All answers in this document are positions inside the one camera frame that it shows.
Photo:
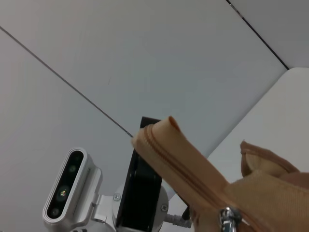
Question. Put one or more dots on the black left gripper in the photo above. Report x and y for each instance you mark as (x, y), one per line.
(137, 193)

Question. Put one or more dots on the khaki canvas food bag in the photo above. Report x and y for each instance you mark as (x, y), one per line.
(183, 169)

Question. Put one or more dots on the silver metal zipper pull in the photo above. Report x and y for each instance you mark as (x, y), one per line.
(228, 220)

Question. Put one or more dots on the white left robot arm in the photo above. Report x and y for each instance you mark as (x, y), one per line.
(161, 213)

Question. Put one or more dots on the silver left wrist depth camera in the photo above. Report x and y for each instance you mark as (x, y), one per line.
(65, 188)

